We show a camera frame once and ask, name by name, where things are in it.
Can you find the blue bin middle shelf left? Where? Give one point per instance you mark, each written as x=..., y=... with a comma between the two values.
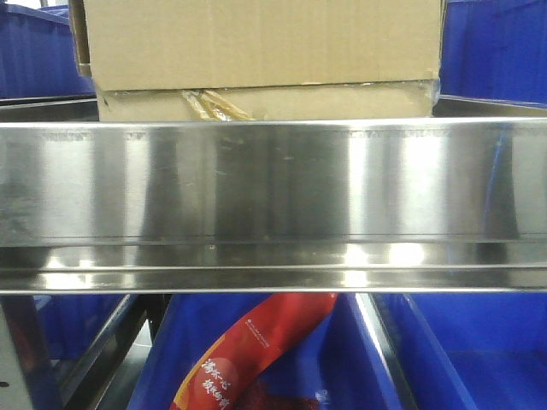
x=37, y=54

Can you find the blue bin lower centre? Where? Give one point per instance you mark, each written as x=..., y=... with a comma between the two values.
x=336, y=367

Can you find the blue bin lower right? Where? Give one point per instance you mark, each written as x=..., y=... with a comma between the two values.
x=470, y=351

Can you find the worn brown cardboard box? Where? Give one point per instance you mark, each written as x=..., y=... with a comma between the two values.
x=260, y=60

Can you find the stainless steel shelf rail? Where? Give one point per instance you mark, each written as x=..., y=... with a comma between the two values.
x=434, y=204

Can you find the blue bin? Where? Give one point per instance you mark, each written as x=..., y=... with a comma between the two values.
x=71, y=322
x=336, y=367
x=470, y=351

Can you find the blue bin shelf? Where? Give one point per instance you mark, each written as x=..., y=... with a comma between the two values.
x=37, y=54
x=495, y=50

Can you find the blue bin lower left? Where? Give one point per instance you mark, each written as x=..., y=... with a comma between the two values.
x=71, y=322

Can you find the blue bin middle shelf right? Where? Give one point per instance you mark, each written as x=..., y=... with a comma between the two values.
x=495, y=50

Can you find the red snack bag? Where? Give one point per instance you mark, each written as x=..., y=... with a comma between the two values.
x=250, y=346

